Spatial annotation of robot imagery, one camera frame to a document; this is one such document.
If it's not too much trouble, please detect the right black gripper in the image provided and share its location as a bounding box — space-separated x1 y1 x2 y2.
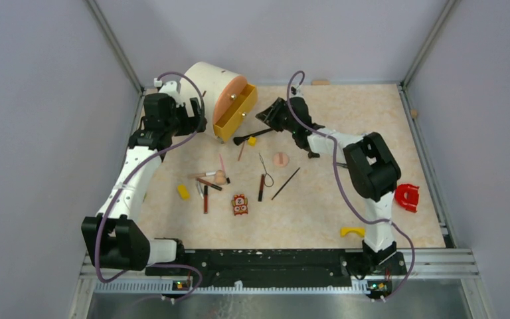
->
256 98 298 134

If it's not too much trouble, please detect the cream round drawer organizer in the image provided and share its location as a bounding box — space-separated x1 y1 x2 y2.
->
185 62 258 143

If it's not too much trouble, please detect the black makeup brush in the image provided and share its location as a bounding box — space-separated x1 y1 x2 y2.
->
232 128 273 146

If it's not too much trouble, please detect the thin black stick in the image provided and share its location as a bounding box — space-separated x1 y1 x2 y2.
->
271 167 301 201

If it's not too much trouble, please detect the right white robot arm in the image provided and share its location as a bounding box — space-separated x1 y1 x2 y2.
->
256 81 411 279

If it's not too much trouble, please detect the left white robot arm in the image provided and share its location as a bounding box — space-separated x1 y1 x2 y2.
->
81 74 207 283

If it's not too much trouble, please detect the beige makeup sponge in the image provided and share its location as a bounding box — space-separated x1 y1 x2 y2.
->
214 170 228 185

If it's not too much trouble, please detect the pink round powder puff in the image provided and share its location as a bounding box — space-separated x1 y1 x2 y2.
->
272 152 290 167

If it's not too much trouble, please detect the black hair loop tool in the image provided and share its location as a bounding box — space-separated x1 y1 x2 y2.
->
258 153 274 187

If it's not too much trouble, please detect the small black figurine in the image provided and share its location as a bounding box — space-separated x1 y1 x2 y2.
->
307 152 320 159

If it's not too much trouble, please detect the pink thin brush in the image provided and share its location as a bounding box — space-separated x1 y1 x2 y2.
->
218 154 230 184

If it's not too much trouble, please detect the nude concealer tube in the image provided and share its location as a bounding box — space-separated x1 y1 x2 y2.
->
187 171 217 179

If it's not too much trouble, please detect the dark red lip gloss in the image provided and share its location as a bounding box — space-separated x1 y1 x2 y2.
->
258 174 266 202

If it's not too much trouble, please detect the brown lipstick tube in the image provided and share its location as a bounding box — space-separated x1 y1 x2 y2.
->
195 177 222 191

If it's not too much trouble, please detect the white glue tube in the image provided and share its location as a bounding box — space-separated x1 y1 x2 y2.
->
197 182 205 199

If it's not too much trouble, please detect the yellow wedge block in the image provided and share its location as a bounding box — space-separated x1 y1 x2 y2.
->
177 184 190 200

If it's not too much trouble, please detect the red owl number toy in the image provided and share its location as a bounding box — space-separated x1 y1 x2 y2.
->
231 194 248 216

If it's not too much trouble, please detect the yellow arch block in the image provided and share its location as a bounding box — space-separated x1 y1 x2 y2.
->
339 227 365 238

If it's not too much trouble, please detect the red horseshoe toy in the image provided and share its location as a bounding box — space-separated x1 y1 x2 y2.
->
394 183 420 213

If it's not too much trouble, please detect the wooden peg at wall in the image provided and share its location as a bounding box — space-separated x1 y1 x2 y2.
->
311 80 330 86

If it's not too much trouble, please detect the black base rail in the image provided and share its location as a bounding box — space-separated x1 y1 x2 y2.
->
145 249 407 288

